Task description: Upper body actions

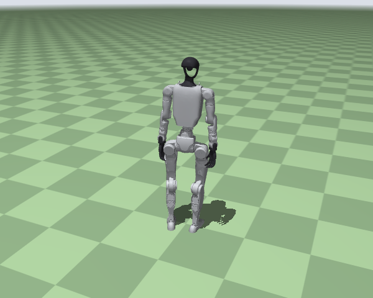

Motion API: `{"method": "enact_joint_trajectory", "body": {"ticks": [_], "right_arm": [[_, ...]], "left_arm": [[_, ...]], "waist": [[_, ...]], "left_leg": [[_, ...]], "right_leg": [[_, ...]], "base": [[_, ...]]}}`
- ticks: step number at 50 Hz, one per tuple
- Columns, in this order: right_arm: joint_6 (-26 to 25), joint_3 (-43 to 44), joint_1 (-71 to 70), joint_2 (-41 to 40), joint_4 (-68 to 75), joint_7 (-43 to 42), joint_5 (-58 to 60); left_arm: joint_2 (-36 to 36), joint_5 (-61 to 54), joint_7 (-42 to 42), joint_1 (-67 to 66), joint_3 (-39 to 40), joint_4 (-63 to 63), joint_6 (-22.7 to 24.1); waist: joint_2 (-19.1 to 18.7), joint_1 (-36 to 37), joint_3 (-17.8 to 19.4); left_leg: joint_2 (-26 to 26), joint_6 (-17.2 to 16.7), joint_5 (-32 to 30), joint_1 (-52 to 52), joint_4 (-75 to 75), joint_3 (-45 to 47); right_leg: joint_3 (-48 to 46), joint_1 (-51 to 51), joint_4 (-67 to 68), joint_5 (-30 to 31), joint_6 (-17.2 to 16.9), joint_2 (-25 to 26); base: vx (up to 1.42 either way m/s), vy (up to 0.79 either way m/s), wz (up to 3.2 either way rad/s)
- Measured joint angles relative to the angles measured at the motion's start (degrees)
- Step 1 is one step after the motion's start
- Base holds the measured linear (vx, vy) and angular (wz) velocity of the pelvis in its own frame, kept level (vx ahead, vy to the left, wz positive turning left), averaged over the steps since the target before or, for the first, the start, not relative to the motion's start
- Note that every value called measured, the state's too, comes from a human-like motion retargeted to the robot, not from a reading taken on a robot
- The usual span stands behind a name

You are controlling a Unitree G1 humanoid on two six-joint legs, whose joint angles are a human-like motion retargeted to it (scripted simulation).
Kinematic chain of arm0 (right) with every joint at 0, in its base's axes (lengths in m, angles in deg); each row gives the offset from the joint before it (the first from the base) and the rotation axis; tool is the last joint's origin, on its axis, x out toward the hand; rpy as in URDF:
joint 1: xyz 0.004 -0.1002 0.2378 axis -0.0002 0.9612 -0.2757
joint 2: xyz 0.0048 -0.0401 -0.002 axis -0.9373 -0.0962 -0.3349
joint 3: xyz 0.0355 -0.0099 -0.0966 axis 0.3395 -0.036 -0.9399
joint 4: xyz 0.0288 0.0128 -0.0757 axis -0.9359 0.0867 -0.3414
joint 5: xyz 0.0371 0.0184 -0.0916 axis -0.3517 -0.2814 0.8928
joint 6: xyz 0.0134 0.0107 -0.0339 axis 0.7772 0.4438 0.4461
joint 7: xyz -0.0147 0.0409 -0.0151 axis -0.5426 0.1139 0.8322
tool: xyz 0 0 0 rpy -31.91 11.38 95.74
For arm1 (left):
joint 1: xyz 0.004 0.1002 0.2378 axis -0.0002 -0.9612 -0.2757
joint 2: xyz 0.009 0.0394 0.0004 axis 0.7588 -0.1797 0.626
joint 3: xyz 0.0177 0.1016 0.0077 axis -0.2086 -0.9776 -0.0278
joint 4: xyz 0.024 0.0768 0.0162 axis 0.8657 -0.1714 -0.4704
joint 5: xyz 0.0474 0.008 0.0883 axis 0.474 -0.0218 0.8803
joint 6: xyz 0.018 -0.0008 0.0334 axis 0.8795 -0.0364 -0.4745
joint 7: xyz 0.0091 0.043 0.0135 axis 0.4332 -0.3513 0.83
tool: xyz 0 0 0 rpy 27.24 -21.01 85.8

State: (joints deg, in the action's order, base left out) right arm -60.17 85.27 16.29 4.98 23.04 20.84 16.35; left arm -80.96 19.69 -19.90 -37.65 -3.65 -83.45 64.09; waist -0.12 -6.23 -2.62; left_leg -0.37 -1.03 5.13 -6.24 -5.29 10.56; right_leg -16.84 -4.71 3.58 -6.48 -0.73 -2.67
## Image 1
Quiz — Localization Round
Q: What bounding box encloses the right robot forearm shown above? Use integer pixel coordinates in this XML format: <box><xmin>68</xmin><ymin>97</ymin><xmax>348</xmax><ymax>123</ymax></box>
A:
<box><xmin>208</xmin><ymin>115</ymin><xmax>218</xmax><ymax>148</ymax></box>

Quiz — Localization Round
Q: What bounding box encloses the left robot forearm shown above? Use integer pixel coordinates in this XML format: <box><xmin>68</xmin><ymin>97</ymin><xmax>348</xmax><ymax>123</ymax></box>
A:
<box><xmin>157</xmin><ymin>110</ymin><xmax>169</xmax><ymax>142</ymax></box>

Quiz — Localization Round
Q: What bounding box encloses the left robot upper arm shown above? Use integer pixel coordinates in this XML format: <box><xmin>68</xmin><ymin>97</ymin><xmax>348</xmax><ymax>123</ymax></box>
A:
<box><xmin>162</xmin><ymin>84</ymin><xmax>174</xmax><ymax>119</ymax></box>

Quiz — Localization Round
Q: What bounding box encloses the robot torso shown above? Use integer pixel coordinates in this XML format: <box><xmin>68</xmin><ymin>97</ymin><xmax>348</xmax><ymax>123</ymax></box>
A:
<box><xmin>172</xmin><ymin>81</ymin><xmax>203</xmax><ymax>153</ymax></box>

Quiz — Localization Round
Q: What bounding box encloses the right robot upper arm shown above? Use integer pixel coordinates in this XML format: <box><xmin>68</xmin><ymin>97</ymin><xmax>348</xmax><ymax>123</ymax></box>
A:
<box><xmin>201</xmin><ymin>88</ymin><xmax>215</xmax><ymax>124</ymax></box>

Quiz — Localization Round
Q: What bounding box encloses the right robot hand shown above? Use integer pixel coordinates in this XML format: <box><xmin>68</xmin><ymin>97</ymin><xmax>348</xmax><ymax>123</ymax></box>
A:
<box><xmin>205</xmin><ymin>143</ymin><xmax>217</xmax><ymax>168</ymax></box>

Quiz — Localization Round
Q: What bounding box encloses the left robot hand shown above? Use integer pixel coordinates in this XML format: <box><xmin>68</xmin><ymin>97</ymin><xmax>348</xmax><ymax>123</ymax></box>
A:
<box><xmin>158</xmin><ymin>136</ymin><xmax>166</xmax><ymax>161</ymax></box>

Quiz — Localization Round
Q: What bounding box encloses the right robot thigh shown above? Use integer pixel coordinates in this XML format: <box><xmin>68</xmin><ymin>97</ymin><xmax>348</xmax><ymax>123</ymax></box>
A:
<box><xmin>190</xmin><ymin>142</ymin><xmax>209</xmax><ymax>195</ymax></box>

